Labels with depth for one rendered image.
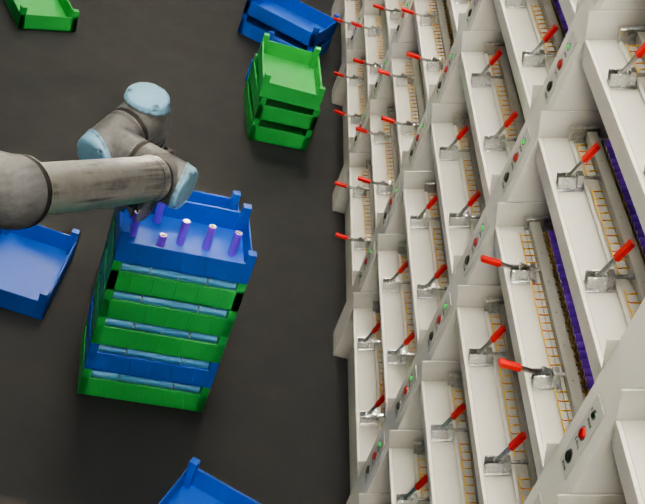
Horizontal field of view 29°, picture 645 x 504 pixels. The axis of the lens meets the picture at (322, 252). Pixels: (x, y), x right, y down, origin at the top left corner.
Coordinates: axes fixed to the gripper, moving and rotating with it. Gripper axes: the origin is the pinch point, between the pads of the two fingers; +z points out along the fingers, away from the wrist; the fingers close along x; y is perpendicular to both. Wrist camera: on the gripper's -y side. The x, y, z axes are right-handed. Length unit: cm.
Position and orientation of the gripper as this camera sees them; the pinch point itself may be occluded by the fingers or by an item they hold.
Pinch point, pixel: (138, 211)
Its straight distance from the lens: 276.8
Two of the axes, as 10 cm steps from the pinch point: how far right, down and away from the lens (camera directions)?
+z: -1.9, 6.4, 7.4
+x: 8.7, 4.6, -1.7
